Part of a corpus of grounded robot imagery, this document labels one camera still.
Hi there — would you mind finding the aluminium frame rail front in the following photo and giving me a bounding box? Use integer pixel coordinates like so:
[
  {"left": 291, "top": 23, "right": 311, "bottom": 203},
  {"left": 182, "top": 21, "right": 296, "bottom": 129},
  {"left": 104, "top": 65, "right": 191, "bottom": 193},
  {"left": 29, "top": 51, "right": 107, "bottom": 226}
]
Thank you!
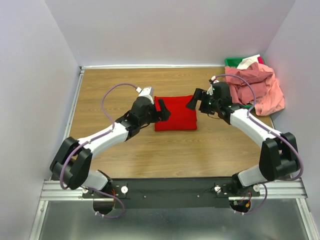
[{"left": 40, "top": 179, "right": 307, "bottom": 201}]

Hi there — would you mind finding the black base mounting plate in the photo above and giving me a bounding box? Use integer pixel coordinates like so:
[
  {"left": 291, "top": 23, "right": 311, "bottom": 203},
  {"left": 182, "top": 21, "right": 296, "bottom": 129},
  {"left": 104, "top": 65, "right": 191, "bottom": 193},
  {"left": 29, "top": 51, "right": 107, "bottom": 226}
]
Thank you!
[{"left": 82, "top": 177, "right": 261, "bottom": 211}]

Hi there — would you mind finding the aluminium frame rail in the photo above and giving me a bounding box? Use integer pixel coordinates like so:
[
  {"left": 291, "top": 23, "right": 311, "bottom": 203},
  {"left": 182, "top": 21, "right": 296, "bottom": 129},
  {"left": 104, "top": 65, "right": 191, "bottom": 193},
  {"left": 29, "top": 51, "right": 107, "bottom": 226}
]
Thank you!
[
  {"left": 62, "top": 66, "right": 85, "bottom": 141},
  {"left": 40, "top": 179, "right": 307, "bottom": 201}
]

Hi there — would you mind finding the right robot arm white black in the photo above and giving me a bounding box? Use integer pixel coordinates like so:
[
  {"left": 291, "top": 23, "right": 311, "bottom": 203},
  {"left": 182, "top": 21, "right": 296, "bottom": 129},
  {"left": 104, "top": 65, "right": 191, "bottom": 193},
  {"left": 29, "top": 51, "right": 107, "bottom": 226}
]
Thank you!
[{"left": 186, "top": 82, "right": 302, "bottom": 196}]

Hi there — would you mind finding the green plastic bin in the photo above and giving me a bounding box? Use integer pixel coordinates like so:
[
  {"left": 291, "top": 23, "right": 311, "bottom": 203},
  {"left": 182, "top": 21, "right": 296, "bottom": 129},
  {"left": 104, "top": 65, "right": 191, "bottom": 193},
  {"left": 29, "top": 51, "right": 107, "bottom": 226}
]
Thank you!
[{"left": 224, "top": 57, "right": 253, "bottom": 109}]

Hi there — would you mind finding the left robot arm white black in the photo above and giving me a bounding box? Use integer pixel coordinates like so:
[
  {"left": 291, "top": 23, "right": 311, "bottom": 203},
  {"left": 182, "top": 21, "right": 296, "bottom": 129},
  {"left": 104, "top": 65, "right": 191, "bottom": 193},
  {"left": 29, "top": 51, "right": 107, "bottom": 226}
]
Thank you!
[{"left": 50, "top": 96, "right": 171, "bottom": 198}]

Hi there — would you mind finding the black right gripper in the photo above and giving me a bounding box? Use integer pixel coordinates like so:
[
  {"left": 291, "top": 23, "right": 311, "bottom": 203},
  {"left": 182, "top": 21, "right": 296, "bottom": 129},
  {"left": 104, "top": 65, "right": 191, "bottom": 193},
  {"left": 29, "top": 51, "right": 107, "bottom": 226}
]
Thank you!
[{"left": 185, "top": 88, "right": 220, "bottom": 116}]

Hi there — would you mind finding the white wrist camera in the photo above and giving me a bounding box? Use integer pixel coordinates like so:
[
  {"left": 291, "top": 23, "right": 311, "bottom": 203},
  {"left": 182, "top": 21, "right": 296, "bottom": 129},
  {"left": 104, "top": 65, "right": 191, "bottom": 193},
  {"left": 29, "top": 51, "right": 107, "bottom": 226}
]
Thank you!
[
  {"left": 206, "top": 75, "right": 220, "bottom": 96},
  {"left": 135, "top": 86, "right": 154, "bottom": 104}
]

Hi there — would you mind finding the aluminium frame rail left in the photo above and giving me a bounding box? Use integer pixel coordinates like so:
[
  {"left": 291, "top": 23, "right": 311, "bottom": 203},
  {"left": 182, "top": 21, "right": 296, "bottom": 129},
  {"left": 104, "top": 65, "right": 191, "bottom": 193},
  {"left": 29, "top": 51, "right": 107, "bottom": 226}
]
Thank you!
[{"left": 62, "top": 66, "right": 85, "bottom": 141}]

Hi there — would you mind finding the white cloth in bin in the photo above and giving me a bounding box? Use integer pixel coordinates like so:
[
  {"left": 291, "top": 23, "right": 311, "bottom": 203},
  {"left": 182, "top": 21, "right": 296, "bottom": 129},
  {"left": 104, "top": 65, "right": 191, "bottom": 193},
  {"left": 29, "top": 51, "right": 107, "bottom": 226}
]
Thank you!
[{"left": 236, "top": 54, "right": 261, "bottom": 70}]

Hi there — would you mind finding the magenta cloth in bin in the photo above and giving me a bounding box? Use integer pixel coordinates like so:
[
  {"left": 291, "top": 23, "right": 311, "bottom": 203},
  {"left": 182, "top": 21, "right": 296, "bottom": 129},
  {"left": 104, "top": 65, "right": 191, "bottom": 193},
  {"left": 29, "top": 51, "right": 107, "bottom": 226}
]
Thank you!
[{"left": 257, "top": 56, "right": 265, "bottom": 65}]

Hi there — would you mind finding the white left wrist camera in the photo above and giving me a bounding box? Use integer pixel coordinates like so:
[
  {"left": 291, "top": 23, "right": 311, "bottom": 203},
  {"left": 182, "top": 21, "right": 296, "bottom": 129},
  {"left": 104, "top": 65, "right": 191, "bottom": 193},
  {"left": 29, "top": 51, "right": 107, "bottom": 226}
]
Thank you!
[{"left": 135, "top": 86, "right": 154, "bottom": 104}]

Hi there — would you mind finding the pink t shirt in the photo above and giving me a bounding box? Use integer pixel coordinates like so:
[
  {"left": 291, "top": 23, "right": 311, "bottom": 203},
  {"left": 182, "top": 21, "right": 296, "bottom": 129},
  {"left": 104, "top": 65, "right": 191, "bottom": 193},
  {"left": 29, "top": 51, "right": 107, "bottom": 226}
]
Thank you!
[{"left": 225, "top": 62, "right": 285, "bottom": 116}]

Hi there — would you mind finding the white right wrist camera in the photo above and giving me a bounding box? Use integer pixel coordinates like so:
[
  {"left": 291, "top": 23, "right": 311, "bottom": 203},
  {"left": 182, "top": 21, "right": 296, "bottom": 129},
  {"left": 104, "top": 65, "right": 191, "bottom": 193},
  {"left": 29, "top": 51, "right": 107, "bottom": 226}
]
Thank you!
[{"left": 206, "top": 75, "right": 220, "bottom": 96}]

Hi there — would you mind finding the red t shirt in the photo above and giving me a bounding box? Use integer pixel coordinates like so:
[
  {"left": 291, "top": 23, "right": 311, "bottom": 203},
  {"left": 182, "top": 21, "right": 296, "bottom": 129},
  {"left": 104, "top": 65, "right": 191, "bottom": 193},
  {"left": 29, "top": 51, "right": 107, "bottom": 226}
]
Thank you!
[{"left": 154, "top": 95, "right": 198, "bottom": 132}]

